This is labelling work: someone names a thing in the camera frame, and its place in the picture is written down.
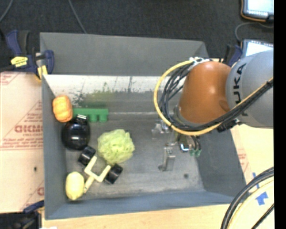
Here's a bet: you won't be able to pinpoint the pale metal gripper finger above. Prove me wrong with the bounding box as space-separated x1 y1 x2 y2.
152 119 171 138
158 146 176 172

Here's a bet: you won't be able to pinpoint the grey metal bin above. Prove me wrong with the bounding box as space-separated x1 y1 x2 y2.
39 32 247 220

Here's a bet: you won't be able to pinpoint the light green mesh sponge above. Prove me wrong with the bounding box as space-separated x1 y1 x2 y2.
97 128 136 166

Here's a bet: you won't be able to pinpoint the green toy block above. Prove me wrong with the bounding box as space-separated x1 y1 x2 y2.
72 107 109 123

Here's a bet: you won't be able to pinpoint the white toy axle, black wheels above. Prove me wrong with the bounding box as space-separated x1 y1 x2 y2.
77 146 124 194

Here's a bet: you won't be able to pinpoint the black round bottle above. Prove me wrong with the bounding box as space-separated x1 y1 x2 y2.
61 114 92 151

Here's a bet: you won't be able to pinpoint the yellow toy lemon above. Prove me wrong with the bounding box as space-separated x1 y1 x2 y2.
65 171 85 201

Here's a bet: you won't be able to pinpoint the orange toy pumpkin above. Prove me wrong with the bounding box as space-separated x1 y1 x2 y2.
52 94 74 123

